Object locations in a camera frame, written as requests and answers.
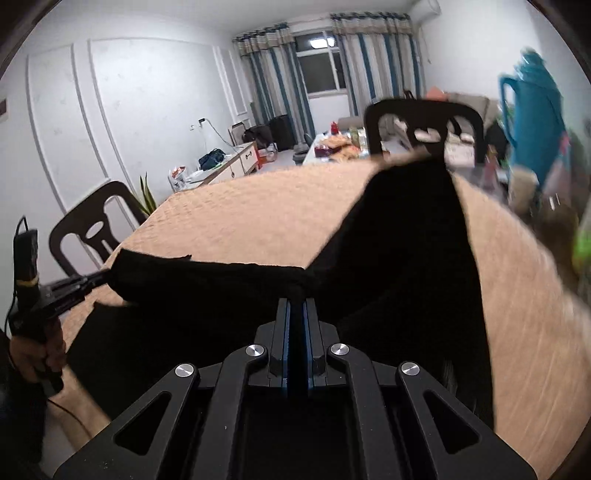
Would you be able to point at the striped blue curtain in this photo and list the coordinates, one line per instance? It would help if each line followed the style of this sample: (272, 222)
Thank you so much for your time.
(383, 64)
(268, 78)

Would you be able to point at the red white snack bag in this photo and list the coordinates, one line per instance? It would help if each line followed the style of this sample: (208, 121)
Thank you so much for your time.
(178, 175)

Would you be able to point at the pile of snacks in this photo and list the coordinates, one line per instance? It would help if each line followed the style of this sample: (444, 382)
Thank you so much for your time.
(339, 143)

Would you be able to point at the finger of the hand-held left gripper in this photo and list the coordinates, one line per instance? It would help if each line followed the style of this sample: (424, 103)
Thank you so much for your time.
(64, 300)
(83, 278)

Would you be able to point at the peach quilted table cover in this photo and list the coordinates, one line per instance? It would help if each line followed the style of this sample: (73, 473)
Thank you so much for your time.
(258, 212)

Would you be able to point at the grey sofa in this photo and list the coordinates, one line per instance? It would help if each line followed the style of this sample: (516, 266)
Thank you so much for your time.
(471, 104)

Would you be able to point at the green potted plant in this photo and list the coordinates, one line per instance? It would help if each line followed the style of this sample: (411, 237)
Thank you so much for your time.
(147, 194)

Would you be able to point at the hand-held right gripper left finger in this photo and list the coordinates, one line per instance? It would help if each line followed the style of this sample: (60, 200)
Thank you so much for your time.
(288, 341)

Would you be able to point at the white low cabinet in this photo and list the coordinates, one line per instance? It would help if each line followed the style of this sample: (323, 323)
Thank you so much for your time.
(240, 164)

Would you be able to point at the black bag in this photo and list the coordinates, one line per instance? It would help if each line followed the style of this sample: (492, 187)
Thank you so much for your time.
(211, 159)

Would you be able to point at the white air conditioner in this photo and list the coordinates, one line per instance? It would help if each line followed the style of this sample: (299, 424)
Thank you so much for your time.
(427, 9)

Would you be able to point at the person's left hand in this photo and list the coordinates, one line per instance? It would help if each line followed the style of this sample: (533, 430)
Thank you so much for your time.
(44, 353)

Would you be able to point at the black suitcase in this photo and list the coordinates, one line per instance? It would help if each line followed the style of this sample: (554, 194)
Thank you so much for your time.
(281, 131)

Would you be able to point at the pink cushion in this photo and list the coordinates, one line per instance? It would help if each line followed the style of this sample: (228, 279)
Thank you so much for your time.
(436, 94)

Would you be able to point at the window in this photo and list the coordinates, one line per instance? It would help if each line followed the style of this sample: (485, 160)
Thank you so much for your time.
(323, 69)

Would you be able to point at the dark bag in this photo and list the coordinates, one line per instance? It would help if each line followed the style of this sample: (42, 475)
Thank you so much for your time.
(258, 136)

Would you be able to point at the blue thermos jug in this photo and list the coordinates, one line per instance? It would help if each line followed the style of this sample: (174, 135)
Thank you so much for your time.
(535, 115)

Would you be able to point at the black pants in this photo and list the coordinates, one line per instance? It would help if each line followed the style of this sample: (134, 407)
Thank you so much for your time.
(406, 254)

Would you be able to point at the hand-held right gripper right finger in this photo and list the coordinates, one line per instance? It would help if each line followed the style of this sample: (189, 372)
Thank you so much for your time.
(306, 341)

